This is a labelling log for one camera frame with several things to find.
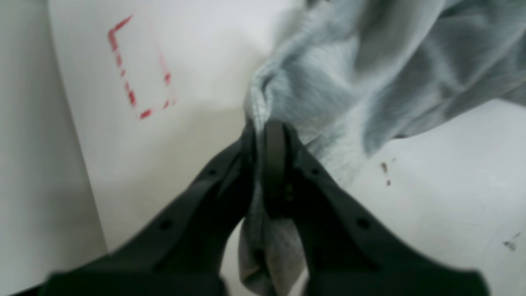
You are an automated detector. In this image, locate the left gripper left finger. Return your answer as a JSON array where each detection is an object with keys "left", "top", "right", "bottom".
[{"left": 39, "top": 123, "right": 255, "bottom": 296}]

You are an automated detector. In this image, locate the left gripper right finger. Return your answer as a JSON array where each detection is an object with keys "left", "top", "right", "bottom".
[{"left": 263, "top": 120, "right": 489, "bottom": 296}]

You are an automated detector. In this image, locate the grey T-shirt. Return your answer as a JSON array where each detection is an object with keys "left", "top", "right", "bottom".
[{"left": 245, "top": 0, "right": 525, "bottom": 296}]

